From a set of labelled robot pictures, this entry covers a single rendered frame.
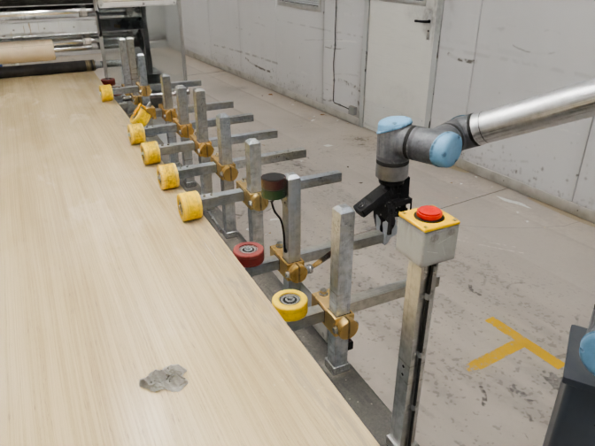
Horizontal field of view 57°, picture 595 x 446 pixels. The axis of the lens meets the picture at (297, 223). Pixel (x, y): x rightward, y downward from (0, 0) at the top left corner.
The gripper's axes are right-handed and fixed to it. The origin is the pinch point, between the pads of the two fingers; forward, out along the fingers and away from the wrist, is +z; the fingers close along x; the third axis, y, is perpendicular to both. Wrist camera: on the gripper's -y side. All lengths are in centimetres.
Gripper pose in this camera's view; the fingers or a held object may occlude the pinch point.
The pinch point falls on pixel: (382, 241)
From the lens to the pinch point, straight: 163.0
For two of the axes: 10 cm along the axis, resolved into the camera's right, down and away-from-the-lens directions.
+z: 0.3, 8.9, 4.6
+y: 9.0, -2.2, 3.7
